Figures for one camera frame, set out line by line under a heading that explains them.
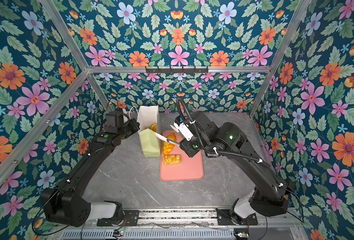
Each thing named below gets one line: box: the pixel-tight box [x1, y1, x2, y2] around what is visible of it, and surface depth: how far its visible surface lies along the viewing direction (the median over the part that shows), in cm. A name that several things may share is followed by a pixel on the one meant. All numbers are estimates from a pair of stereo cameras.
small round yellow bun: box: [150, 123, 157, 133], surface depth 100 cm
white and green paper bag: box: [137, 105, 161, 158], surface depth 89 cm
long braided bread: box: [163, 132, 177, 156], surface depth 99 cm
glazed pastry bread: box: [163, 154, 182, 166], surface depth 92 cm
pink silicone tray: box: [160, 130, 204, 182], surface depth 91 cm
